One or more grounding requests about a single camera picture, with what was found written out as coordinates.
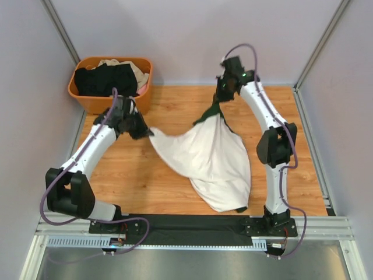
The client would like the right aluminium frame post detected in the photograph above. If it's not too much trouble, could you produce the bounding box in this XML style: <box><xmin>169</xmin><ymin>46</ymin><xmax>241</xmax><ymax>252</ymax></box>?
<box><xmin>293</xmin><ymin>0</ymin><xmax>352</xmax><ymax>91</ymax></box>

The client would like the left aluminium frame post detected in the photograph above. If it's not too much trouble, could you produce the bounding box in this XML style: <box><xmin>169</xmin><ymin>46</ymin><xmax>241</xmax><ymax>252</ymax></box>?
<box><xmin>40</xmin><ymin>0</ymin><xmax>81</xmax><ymax>66</ymax></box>

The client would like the aluminium frame post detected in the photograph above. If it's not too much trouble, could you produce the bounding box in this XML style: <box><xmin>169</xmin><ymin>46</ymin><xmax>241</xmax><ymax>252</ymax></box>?
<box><xmin>40</xmin><ymin>0</ymin><xmax>81</xmax><ymax>66</ymax></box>
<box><xmin>293</xmin><ymin>0</ymin><xmax>352</xmax><ymax>91</ymax></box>

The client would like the black t-shirt in basket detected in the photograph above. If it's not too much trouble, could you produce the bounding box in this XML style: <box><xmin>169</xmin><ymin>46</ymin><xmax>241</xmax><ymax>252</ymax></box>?
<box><xmin>73</xmin><ymin>64</ymin><xmax>138</xmax><ymax>97</ymax></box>

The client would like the beige t-shirt in basket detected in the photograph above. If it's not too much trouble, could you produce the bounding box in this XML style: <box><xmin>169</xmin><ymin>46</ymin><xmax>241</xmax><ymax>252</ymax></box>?
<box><xmin>97</xmin><ymin>59</ymin><xmax>149</xmax><ymax>89</ymax></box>

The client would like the white green raglan t-shirt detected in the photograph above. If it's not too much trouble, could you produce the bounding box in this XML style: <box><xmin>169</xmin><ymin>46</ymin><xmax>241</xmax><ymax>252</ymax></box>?
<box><xmin>149</xmin><ymin>103</ymin><xmax>251</xmax><ymax>213</ymax></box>

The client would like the pink garment in basket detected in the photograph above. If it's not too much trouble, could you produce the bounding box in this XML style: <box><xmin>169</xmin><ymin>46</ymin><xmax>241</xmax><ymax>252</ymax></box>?
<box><xmin>137</xmin><ymin>85</ymin><xmax>147</xmax><ymax>95</ymax></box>

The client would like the orange plastic laundry basket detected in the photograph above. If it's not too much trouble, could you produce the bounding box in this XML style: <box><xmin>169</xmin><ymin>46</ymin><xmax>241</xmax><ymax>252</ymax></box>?
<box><xmin>68</xmin><ymin>56</ymin><xmax>154</xmax><ymax>116</ymax></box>

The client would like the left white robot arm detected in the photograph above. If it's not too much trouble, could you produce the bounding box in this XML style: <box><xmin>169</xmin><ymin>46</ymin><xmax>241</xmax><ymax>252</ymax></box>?
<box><xmin>40</xmin><ymin>96</ymin><xmax>153</xmax><ymax>234</ymax></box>

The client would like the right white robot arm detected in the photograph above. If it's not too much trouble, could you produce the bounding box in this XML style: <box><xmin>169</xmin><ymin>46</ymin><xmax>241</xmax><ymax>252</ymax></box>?
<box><xmin>214</xmin><ymin>56</ymin><xmax>297</xmax><ymax>237</ymax></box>

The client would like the black base mat strip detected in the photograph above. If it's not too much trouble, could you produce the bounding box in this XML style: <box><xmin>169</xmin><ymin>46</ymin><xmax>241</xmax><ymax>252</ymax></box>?
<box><xmin>89</xmin><ymin>214</ymin><xmax>298</xmax><ymax>246</ymax></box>

